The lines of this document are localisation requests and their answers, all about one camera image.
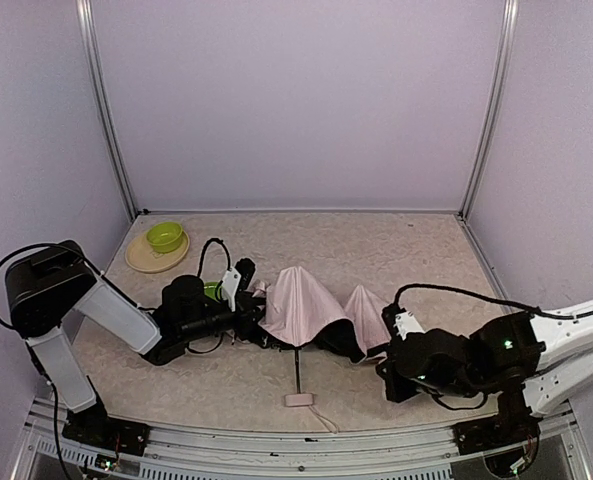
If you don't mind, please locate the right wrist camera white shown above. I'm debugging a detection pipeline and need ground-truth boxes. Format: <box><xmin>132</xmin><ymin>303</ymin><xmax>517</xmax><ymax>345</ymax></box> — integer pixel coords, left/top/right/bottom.
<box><xmin>394</xmin><ymin>311</ymin><xmax>425</xmax><ymax>340</ymax></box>

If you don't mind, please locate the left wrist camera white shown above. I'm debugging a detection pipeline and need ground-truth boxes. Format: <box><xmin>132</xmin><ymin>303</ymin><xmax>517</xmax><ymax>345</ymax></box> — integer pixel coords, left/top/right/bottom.
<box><xmin>220</xmin><ymin>258</ymin><xmax>256</xmax><ymax>312</ymax></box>

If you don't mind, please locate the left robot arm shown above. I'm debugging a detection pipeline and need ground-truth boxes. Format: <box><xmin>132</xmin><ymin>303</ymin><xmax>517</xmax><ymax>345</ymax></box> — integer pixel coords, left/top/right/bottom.
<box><xmin>0</xmin><ymin>240</ymin><xmax>265</xmax><ymax>414</ymax></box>

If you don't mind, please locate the right aluminium corner post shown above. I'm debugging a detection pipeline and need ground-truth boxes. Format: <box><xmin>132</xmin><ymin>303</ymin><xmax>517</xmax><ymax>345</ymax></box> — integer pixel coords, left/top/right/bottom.
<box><xmin>459</xmin><ymin>0</ymin><xmax>519</xmax><ymax>223</ymax></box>

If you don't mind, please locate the front aluminium rail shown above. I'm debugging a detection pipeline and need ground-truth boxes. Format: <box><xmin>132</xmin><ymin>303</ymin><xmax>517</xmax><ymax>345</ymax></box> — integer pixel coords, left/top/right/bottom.
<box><xmin>10</xmin><ymin>394</ymin><xmax>592</xmax><ymax>480</ymax></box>

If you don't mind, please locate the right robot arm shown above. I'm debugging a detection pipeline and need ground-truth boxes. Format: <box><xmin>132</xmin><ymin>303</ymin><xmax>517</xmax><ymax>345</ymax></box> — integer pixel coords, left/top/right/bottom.
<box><xmin>376</xmin><ymin>300</ymin><xmax>593</xmax><ymax>417</ymax></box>

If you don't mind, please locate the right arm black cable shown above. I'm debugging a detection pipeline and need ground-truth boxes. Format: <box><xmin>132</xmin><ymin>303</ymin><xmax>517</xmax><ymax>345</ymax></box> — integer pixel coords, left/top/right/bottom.
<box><xmin>393</xmin><ymin>283</ymin><xmax>577</xmax><ymax>321</ymax></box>

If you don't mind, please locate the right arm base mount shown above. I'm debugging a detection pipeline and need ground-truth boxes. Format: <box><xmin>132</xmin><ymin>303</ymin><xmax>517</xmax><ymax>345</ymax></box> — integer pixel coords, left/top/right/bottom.
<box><xmin>452</xmin><ymin>416</ymin><xmax>540</xmax><ymax>455</ymax></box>

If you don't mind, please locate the green plate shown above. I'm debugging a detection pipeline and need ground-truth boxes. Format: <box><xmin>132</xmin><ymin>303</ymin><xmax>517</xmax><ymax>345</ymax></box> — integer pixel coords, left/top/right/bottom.
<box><xmin>204</xmin><ymin>281</ymin><xmax>224</xmax><ymax>302</ymax></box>

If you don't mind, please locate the aluminium corner post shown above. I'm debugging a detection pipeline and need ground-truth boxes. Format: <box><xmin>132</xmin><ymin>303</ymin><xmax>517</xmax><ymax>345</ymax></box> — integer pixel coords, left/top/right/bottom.
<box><xmin>76</xmin><ymin>0</ymin><xmax>139</xmax><ymax>221</ymax></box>
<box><xmin>459</xmin><ymin>0</ymin><xmax>519</xmax><ymax>223</ymax></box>

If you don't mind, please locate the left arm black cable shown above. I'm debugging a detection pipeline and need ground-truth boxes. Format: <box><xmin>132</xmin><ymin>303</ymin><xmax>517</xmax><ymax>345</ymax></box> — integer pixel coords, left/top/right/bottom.
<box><xmin>0</xmin><ymin>238</ymin><xmax>235</xmax><ymax>341</ymax></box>

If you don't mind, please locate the green bowl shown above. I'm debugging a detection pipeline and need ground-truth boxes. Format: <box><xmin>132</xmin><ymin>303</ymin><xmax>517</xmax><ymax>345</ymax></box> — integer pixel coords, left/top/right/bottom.
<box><xmin>146</xmin><ymin>222</ymin><xmax>184</xmax><ymax>253</ymax></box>

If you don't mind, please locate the pink and black umbrella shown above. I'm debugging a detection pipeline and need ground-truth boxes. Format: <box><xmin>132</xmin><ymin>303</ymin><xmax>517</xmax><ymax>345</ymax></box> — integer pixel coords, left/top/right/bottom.
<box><xmin>233</xmin><ymin>266</ymin><xmax>395</xmax><ymax>435</ymax></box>

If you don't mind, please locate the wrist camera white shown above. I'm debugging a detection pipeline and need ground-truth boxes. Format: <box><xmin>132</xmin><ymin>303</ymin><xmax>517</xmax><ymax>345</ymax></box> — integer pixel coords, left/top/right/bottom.
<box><xmin>220</xmin><ymin>258</ymin><xmax>256</xmax><ymax>312</ymax></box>
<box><xmin>394</xmin><ymin>311</ymin><xmax>425</xmax><ymax>340</ymax></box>

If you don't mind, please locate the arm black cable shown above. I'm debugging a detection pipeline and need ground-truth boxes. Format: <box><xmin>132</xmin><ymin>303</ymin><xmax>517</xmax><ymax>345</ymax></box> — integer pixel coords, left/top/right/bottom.
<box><xmin>0</xmin><ymin>238</ymin><xmax>235</xmax><ymax>341</ymax></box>
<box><xmin>393</xmin><ymin>283</ymin><xmax>577</xmax><ymax>321</ymax></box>

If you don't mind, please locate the left aluminium corner post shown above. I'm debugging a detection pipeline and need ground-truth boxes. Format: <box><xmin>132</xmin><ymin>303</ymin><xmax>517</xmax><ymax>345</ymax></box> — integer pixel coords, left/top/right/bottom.
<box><xmin>76</xmin><ymin>0</ymin><xmax>139</xmax><ymax>221</ymax></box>

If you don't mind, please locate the beige plate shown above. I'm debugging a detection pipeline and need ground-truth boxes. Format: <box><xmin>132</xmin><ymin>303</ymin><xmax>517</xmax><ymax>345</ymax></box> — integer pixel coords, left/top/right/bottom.
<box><xmin>124</xmin><ymin>232</ymin><xmax>190</xmax><ymax>274</ymax></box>

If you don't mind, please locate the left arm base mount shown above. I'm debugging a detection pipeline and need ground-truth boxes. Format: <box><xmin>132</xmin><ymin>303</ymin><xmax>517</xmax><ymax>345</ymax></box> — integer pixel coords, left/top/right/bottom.
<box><xmin>62</xmin><ymin>417</ymin><xmax>151</xmax><ymax>457</ymax></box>

